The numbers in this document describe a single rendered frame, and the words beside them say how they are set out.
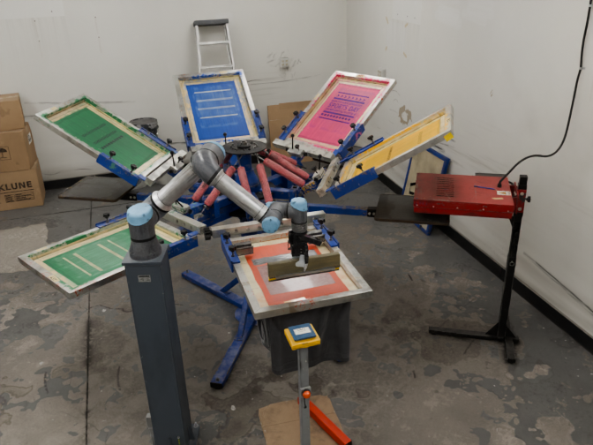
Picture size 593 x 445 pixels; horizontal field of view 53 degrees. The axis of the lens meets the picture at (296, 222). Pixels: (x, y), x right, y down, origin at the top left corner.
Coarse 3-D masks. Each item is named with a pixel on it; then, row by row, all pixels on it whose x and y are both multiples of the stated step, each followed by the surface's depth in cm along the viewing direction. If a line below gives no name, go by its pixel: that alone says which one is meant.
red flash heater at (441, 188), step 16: (432, 176) 388; (448, 176) 387; (464, 176) 386; (480, 176) 385; (416, 192) 363; (432, 192) 362; (448, 192) 361; (464, 192) 361; (480, 192) 360; (496, 192) 359; (512, 192) 372; (416, 208) 357; (432, 208) 355; (448, 208) 352; (464, 208) 350; (480, 208) 347; (496, 208) 345; (512, 208) 343
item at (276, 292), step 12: (264, 252) 331; (276, 252) 330; (252, 264) 318; (264, 264) 318; (264, 276) 306; (264, 288) 296; (276, 288) 296; (288, 288) 295; (300, 288) 295; (276, 300) 286; (288, 300) 285
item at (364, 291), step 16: (240, 240) 338; (256, 240) 341; (240, 272) 304; (352, 272) 301; (368, 288) 287; (256, 304) 277; (288, 304) 276; (304, 304) 276; (320, 304) 279; (336, 304) 282
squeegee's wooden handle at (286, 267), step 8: (312, 256) 285; (320, 256) 285; (328, 256) 286; (336, 256) 287; (272, 264) 279; (280, 264) 280; (288, 264) 281; (312, 264) 285; (320, 264) 286; (328, 264) 288; (336, 264) 289; (272, 272) 280; (280, 272) 282; (288, 272) 283; (296, 272) 284
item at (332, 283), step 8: (280, 248) 334; (312, 248) 333; (328, 272) 309; (304, 280) 302; (312, 280) 302; (320, 280) 302; (328, 280) 301; (336, 280) 301; (304, 288) 295; (312, 288) 295; (320, 288) 295; (328, 288) 294; (336, 288) 294; (344, 288) 294; (312, 296) 288
